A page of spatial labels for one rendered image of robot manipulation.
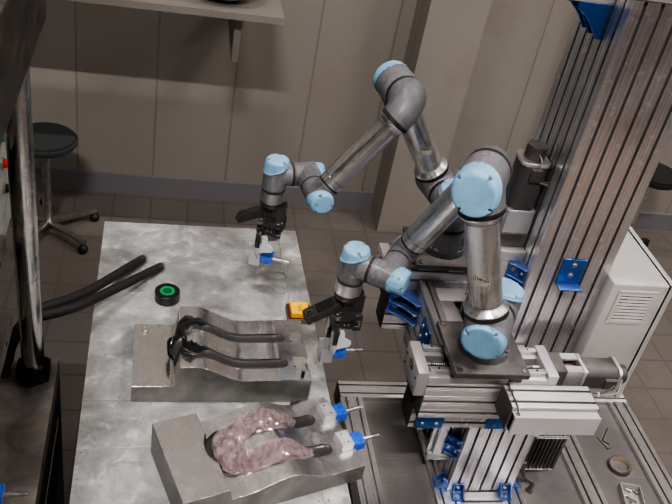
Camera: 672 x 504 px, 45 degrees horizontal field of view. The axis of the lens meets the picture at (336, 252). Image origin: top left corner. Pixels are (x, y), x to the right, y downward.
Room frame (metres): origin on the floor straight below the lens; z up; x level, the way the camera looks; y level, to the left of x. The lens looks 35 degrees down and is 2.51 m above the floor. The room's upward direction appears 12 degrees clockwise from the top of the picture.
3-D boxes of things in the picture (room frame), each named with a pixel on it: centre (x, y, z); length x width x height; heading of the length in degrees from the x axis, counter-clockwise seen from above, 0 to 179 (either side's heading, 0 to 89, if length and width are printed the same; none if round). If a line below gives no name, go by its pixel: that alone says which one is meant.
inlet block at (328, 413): (1.63, -0.10, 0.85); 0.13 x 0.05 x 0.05; 123
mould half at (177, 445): (1.43, 0.09, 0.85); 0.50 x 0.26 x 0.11; 123
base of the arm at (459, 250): (2.29, -0.34, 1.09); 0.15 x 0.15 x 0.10
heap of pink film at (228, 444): (1.44, 0.09, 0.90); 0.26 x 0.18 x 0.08; 123
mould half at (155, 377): (1.75, 0.27, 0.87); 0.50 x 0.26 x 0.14; 106
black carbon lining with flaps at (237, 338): (1.75, 0.25, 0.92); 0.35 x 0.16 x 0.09; 106
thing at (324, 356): (1.80, -0.07, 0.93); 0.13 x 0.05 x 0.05; 108
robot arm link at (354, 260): (1.79, -0.06, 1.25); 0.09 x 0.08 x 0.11; 74
